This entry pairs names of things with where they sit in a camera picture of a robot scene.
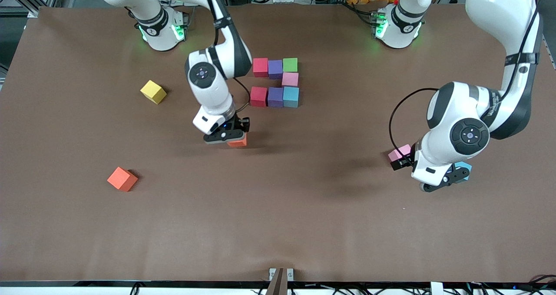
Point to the purple foam cube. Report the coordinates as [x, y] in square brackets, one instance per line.
[275, 69]
[275, 97]

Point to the silver metal bracket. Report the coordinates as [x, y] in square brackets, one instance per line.
[272, 274]

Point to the white label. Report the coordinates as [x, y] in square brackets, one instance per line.
[436, 288]

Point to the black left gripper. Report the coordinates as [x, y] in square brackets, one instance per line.
[406, 160]

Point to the pink foam cube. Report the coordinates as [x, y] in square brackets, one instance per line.
[290, 78]
[399, 152]

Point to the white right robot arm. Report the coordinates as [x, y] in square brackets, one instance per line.
[213, 95]

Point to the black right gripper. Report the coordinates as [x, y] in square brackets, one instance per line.
[240, 124]

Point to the yellow foam cube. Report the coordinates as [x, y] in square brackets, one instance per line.
[153, 91]

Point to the green foam cube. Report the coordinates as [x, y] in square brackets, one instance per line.
[290, 64]

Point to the cyan foam cube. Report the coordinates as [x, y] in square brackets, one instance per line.
[291, 97]
[467, 170]

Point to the orange foam cube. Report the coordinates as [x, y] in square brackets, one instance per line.
[122, 179]
[238, 143]

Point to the red foam cube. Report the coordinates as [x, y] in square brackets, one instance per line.
[258, 96]
[260, 67]

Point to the brown post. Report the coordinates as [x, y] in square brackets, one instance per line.
[278, 284]

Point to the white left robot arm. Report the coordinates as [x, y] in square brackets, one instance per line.
[495, 8]

